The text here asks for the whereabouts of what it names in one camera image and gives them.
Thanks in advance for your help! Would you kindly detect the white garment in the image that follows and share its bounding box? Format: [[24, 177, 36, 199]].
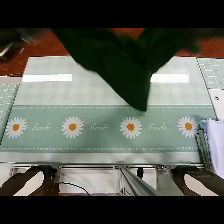
[[199, 118, 224, 180]]

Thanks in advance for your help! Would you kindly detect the silver frame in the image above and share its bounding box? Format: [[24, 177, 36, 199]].
[[0, 161, 214, 197]]

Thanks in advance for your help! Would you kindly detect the dark green garment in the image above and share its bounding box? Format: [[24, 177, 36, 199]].
[[53, 28, 203, 112]]

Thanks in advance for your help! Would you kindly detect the black cable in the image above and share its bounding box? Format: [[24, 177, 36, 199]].
[[58, 181, 92, 197]]

